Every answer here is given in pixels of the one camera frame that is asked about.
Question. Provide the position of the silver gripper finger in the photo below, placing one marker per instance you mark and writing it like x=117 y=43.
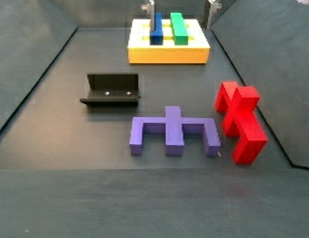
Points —
x=214 y=6
x=149 y=8

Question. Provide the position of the purple comb-shaped block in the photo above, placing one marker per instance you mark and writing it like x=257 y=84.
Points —
x=174 y=126

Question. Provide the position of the yellow slotted board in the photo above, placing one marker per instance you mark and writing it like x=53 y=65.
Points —
x=142 y=53

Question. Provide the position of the blue long bar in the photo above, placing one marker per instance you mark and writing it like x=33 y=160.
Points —
x=157 y=31

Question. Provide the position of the green long bar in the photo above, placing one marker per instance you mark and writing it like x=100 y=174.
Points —
x=180 y=29

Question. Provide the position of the red comb-shaped block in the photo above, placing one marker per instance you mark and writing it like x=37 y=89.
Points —
x=237 y=102

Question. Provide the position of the black angle bracket fixture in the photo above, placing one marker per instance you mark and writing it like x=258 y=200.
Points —
x=112 y=88

